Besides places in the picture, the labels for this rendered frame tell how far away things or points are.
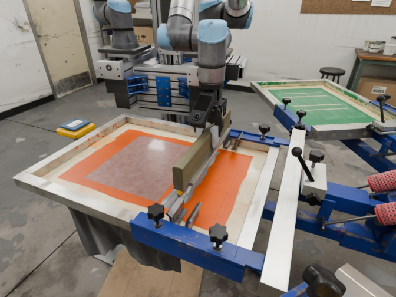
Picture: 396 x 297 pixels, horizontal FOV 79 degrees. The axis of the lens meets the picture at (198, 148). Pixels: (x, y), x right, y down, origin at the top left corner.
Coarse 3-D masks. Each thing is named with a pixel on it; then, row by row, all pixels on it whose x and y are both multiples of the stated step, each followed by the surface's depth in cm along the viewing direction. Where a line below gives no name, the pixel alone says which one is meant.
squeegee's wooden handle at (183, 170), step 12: (228, 108) 90; (228, 120) 89; (204, 132) 74; (192, 144) 68; (204, 144) 70; (192, 156) 63; (204, 156) 72; (180, 168) 59; (192, 168) 65; (180, 180) 61
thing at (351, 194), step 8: (328, 184) 68; (336, 184) 68; (328, 192) 65; (336, 192) 65; (344, 192) 65; (352, 192) 65; (360, 192) 65; (304, 200) 69; (336, 200) 65; (344, 200) 64; (352, 200) 63; (360, 200) 63; (368, 200) 63; (336, 208) 66; (344, 208) 65; (352, 208) 64; (360, 208) 63; (368, 208) 62; (360, 216) 64
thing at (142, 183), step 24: (72, 168) 89; (96, 168) 89; (120, 168) 89; (144, 168) 89; (168, 168) 89; (120, 192) 78; (144, 192) 78; (168, 192) 78; (216, 192) 78; (216, 216) 69
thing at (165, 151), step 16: (112, 144) 104; (128, 144) 104; (144, 144) 104; (160, 144) 104; (176, 144) 104; (144, 160) 93; (160, 160) 93; (176, 160) 93; (224, 160) 93; (240, 160) 93; (208, 176) 85; (224, 176) 85; (240, 176) 85
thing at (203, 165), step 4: (228, 128) 90; (228, 132) 88; (224, 136) 85; (220, 140) 83; (220, 144) 81; (216, 148) 78; (212, 152) 76; (208, 156) 74; (212, 156) 75; (204, 160) 73; (208, 160) 73; (204, 164) 71; (200, 168) 69; (204, 168) 70; (196, 172) 68; (200, 172) 68; (196, 176) 66; (192, 180) 65; (196, 180) 66; (192, 184) 64
